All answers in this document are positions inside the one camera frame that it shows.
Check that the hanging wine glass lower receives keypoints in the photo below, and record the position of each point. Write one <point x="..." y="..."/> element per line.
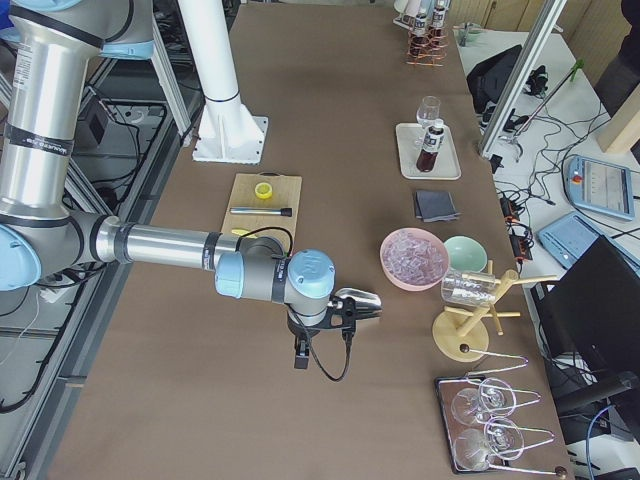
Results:
<point x="499" y="442"/>

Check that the pink bowl of ice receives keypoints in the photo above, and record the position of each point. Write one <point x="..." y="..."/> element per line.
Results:
<point x="413" y="259"/>

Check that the green ceramic bowl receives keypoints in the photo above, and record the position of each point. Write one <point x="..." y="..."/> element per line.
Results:
<point x="466" y="254"/>

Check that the black folded case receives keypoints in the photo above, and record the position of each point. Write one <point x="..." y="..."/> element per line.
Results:
<point x="487" y="79"/>

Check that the grey folded cloth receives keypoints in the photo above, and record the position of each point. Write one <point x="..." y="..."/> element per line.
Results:
<point x="432" y="206"/>

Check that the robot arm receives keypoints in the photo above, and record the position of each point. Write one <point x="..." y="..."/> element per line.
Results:
<point x="40" y="236"/>

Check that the black wine glass rack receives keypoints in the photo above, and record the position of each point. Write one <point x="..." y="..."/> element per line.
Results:
<point x="447" y="388"/>

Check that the white cup rack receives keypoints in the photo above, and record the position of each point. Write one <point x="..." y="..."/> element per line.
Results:
<point x="405" y="13"/>

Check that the clear glass mug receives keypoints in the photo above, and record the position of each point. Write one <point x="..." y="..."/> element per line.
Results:
<point x="468" y="288"/>

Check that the half lemon slice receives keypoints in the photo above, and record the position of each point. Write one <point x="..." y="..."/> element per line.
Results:
<point x="263" y="190"/>

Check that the black monitor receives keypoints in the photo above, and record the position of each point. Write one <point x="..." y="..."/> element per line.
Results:
<point x="593" y="310"/>

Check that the copper wire bottle basket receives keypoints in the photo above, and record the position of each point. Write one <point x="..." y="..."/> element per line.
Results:
<point x="426" y="51"/>

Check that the hanging wine glass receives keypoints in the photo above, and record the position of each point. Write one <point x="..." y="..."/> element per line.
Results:
<point x="499" y="442"/>
<point x="483" y="400"/>

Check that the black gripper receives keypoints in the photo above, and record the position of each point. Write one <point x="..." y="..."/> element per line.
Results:
<point x="300" y="333"/>

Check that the bamboo cutting board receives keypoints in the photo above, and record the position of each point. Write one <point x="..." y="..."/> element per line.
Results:
<point x="285" y="194"/>

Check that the clear wine glass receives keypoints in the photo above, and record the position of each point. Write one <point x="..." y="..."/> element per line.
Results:
<point x="427" y="112"/>

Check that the hanging wine glass upper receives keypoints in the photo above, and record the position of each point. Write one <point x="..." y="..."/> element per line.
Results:
<point x="483" y="400"/>

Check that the cream rabbit tray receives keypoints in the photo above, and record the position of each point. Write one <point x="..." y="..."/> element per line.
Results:
<point x="447" y="165"/>

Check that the wooden cup tree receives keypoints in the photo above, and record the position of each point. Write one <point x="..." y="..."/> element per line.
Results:
<point x="459" y="331"/>

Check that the aluminium frame post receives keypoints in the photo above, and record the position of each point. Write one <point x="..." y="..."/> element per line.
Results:
<point x="535" y="42"/>

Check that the blue teach pendant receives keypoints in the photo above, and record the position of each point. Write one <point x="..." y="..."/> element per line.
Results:
<point x="569" y="237"/>
<point x="600" y="187"/>

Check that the steel muddler black tip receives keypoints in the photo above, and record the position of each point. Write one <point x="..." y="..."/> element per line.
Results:
<point x="256" y="211"/>

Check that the yellow plastic knife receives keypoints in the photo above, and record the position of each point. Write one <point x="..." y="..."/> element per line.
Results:
<point x="241" y="232"/>

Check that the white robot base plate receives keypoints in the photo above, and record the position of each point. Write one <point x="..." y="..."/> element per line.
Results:
<point x="229" y="133"/>

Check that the steel ice scoop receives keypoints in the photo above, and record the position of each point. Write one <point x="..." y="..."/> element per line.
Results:
<point x="367" y="304"/>

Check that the metal tripod pole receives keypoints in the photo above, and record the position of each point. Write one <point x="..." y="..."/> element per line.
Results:
<point x="536" y="86"/>

